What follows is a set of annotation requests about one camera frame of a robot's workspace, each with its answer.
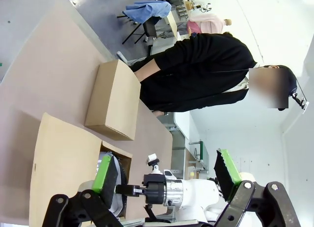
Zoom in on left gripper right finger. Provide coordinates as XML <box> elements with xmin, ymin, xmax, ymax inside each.
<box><xmin>212</xmin><ymin>149</ymin><xmax>301</xmax><ymax>227</ymax></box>

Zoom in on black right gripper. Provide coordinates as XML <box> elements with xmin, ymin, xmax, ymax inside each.
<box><xmin>115</xmin><ymin>174</ymin><xmax>168</xmax><ymax>205</ymax></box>

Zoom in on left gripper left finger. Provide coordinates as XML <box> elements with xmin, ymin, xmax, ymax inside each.
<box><xmin>42</xmin><ymin>154</ymin><xmax>123</xmax><ymax>227</ymax></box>

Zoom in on person's right forearm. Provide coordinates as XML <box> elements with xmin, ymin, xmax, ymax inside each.
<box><xmin>136</xmin><ymin>59</ymin><xmax>161</xmax><ymax>81</ymax></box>

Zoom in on open cardboard box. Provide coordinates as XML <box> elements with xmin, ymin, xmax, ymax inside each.
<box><xmin>28</xmin><ymin>112</ymin><xmax>133</xmax><ymax>227</ymax></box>

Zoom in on closed cardboard box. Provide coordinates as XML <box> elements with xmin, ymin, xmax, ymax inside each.
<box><xmin>84</xmin><ymin>59</ymin><xmax>142</xmax><ymax>141</ymax></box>

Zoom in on green framed rack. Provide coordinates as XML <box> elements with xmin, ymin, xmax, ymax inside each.
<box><xmin>188</xmin><ymin>140</ymin><xmax>209</xmax><ymax>174</ymax></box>

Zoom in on white grey cabinet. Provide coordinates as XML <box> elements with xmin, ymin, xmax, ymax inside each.
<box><xmin>169</xmin><ymin>111</ymin><xmax>191</xmax><ymax>174</ymax></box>

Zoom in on black white mounted device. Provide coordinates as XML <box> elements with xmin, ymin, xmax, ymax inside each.
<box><xmin>290</xmin><ymin>88</ymin><xmax>310</xmax><ymax>111</ymax></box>

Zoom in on person's black-clothed torso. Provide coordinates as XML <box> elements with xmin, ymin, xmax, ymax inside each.
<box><xmin>130</xmin><ymin>32</ymin><xmax>258</xmax><ymax>113</ymax></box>

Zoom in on person's head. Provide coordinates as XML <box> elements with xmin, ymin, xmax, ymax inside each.
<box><xmin>247</xmin><ymin>64</ymin><xmax>299</xmax><ymax>112</ymax></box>

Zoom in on person in pink clothes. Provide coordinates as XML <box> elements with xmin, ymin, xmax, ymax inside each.
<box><xmin>187</xmin><ymin>13</ymin><xmax>233</xmax><ymax>34</ymax></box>

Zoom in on black office chair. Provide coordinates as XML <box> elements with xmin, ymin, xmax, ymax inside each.
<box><xmin>117</xmin><ymin>13</ymin><xmax>160</xmax><ymax>45</ymax></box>

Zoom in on white background workbench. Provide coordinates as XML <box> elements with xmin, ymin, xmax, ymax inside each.
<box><xmin>157</xmin><ymin>0</ymin><xmax>193</xmax><ymax>38</ymax></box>

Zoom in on blue cloth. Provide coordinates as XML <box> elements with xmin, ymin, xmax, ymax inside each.
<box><xmin>125</xmin><ymin>0</ymin><xmax>172</xmax><ymax>24</ymax></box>

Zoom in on small white black wrist camera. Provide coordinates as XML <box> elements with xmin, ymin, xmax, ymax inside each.
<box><xmin>146</xmin><ymin>152</ymin><xmax>161</xmax><ymax>175</ymax></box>

